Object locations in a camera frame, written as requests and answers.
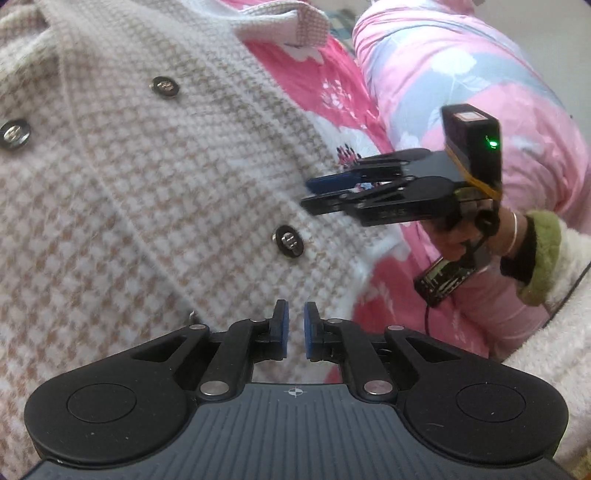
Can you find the pink floral blanket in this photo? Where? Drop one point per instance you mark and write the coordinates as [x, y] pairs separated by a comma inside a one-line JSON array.
[[341, 92]]

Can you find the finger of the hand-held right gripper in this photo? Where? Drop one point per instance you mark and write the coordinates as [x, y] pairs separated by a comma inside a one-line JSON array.
[[332, 183], [332, 203]]

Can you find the beige houndstooth knit coat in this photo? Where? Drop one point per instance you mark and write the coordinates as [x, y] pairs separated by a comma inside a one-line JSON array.
[[138, 207]]

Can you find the blue plaid cloth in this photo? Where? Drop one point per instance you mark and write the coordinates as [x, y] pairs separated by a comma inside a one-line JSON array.
[[346, 27]]

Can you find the person's right hand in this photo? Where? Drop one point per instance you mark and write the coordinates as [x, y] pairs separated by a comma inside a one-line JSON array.
[[450, 242]]

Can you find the pink grey floral quilt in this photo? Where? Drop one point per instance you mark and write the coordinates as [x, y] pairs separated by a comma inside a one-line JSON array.
[[461, 69]]

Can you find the thin bangle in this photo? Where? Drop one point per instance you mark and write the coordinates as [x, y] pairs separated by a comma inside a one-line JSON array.
[[513, 233]]

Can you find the person's right forearm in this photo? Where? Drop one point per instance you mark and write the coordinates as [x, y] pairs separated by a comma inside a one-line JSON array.
[[554, 277]]

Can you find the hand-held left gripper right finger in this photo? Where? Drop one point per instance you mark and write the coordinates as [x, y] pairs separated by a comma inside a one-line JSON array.
[[309, 332]]

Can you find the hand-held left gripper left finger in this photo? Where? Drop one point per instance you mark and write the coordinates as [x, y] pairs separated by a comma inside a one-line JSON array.
[[282, 330]]

